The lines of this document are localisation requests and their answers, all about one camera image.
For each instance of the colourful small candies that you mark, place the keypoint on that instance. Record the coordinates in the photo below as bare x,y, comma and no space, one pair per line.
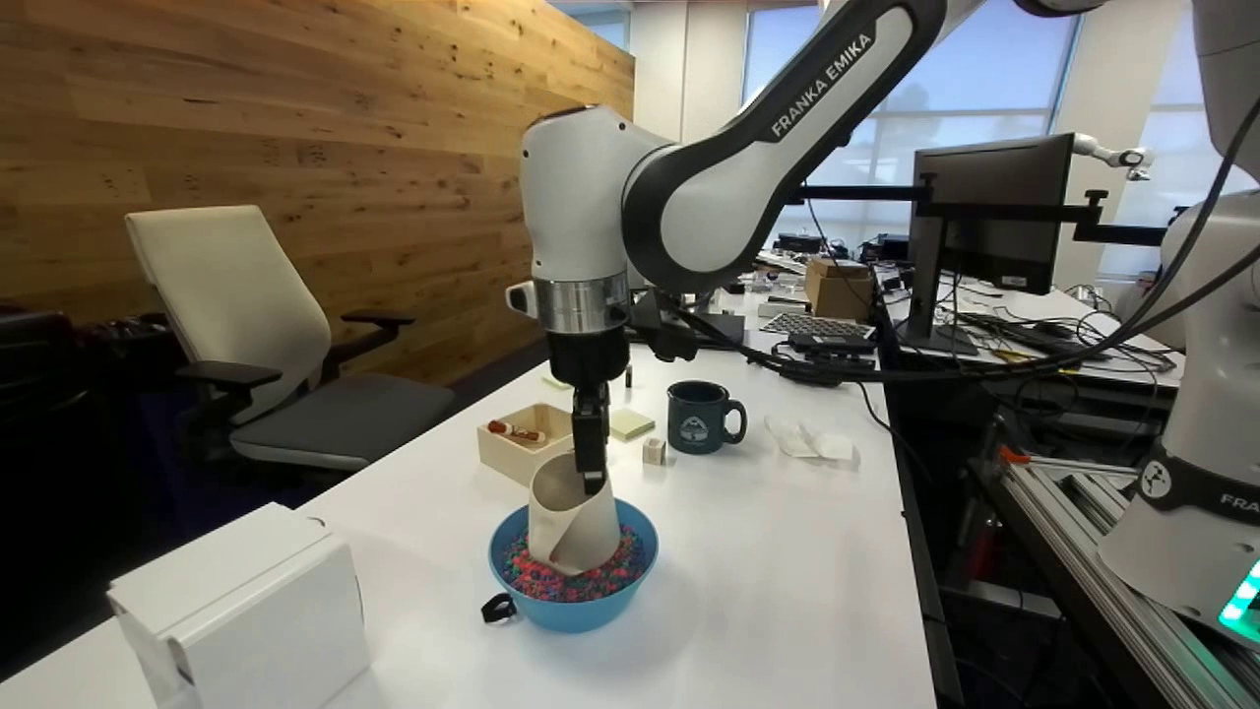
545,581

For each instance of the dark teal mug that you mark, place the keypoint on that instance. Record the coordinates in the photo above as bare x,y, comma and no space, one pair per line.
696,419

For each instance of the yellow sticky note pad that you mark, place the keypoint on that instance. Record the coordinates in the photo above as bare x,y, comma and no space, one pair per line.
631,422

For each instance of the clear plastic wrapper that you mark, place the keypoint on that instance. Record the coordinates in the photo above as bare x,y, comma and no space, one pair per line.
815,443

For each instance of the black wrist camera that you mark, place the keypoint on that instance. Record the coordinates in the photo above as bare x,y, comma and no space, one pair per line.
661,328

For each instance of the blue bowl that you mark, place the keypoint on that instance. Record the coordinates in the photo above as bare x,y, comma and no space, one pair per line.
571,614

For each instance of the brown cardboard box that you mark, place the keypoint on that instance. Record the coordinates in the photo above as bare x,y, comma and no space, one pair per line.
837,291

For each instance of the small black clip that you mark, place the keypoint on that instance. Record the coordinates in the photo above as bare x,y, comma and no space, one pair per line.
497,609

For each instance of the black keyboard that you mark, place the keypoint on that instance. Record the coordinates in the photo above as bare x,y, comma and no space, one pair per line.
827,339

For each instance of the clear plastic note holder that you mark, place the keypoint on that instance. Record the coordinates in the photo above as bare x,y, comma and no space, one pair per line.
248,618

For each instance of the small white cube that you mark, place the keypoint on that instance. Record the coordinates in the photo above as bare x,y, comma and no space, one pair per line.
654,450

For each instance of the white and grey office chair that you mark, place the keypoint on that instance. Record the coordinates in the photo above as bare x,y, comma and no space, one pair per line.
237,303

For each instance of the light wooden box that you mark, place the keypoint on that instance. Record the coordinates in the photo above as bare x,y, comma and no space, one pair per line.
516,458

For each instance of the black mount bar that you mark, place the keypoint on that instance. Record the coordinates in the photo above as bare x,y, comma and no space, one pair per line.
853,194

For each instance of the white marker with red cap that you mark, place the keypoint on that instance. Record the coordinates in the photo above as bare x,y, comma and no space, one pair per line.
513,431

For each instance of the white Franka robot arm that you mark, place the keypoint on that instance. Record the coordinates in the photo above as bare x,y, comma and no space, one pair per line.
734,183

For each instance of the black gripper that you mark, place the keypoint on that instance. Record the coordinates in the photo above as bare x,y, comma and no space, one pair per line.
587,358

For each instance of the white paper cup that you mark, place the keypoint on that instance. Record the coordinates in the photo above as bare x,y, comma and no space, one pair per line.
577,534

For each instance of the aluminium rail frame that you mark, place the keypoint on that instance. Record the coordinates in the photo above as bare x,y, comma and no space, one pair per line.
1117,618

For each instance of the black computer monitor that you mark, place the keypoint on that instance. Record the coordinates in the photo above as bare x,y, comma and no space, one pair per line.
988,209

